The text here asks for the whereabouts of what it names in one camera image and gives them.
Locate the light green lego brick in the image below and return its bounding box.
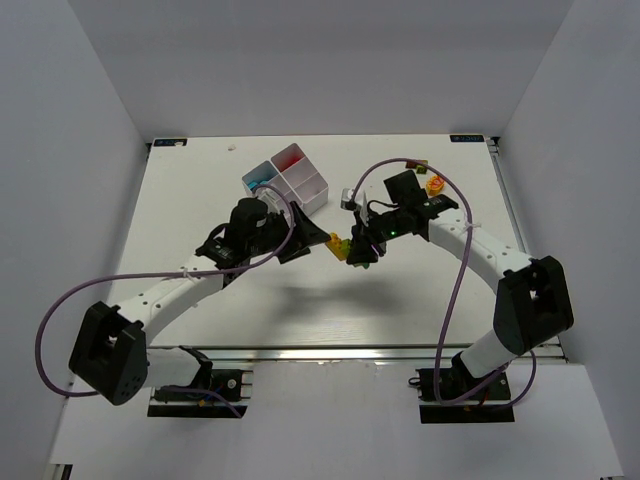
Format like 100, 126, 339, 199
336, 239, 351, 261

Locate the yellow lego brick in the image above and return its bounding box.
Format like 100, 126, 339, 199
325, 232, 344, 257

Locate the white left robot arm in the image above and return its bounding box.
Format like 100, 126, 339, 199
69, 198, 331, 406

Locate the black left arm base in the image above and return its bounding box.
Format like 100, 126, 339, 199
147, 363, 254, 419

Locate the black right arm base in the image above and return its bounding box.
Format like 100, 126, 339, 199
408, 368, 515, 425

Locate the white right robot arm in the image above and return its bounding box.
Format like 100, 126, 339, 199
341, 171, 574, 390

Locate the yellow orange lego piece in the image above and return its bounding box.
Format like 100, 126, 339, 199
425, 175, 446, 197

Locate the blue lego in container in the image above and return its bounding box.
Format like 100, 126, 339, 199
243, 172, 273, 192

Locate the white four-compartment container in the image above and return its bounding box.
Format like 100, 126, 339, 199
241, 143, 329, 216

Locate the blue label right corner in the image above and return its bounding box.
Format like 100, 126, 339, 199
449, 134, 485, 143

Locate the blue label corner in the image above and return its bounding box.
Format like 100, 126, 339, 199
449, 134, 485, 143
152, 138, 188, 148

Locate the blue label left corner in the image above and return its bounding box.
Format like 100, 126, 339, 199
152, 138, 188, 148

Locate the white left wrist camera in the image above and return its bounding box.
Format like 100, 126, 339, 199
254, 185, 288, 214

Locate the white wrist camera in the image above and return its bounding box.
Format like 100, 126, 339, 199
254, 185, 288, 214
340, 188, 369, 225

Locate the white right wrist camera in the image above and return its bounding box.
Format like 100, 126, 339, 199
340, 188, 369, 225

